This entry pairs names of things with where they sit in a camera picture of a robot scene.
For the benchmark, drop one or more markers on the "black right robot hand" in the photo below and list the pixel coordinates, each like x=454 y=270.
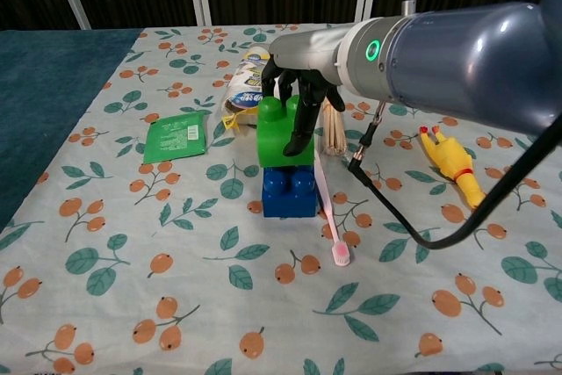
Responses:
x=303 y=111

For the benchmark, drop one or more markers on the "green building block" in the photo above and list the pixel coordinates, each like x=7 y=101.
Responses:
x=281 y=142

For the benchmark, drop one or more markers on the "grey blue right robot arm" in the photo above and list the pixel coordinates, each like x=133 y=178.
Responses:
x=443 y=59

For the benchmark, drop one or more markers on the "bundle of wooden sticks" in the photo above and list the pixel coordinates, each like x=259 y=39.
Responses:
x=332 y=129

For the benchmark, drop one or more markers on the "white paper cup pack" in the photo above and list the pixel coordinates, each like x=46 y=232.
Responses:
x=246 y=89

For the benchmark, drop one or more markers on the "blue building block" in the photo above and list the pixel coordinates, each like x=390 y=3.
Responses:
x=287 y=197

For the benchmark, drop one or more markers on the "pink toothbrush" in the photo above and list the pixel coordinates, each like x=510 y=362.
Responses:
x=327 y=212

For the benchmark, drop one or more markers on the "floral fruit print tablecloth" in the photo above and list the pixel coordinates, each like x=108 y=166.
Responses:
x=281 y=225

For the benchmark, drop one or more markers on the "green sachet packet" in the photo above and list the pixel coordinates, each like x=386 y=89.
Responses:
x=176 y=136

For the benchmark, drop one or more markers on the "yellow rubber chicken toy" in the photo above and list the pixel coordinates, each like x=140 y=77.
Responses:
x=452 y=160

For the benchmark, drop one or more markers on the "teal fabric cover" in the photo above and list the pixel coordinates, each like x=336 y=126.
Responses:
x=48 y=107

